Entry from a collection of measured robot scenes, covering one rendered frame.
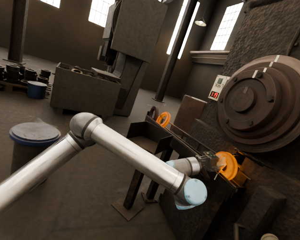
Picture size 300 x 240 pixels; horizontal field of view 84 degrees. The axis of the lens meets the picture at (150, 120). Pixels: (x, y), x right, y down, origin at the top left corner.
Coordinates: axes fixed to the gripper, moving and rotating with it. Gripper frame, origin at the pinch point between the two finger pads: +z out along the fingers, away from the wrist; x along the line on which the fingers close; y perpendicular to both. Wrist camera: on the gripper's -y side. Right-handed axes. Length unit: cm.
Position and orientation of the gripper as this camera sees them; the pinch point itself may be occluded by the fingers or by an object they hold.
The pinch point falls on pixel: (225, 162)
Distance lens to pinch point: 105.4
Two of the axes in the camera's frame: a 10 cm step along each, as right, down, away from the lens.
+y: 0.6, -9.3, -3.7
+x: -3.3, -3.7, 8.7
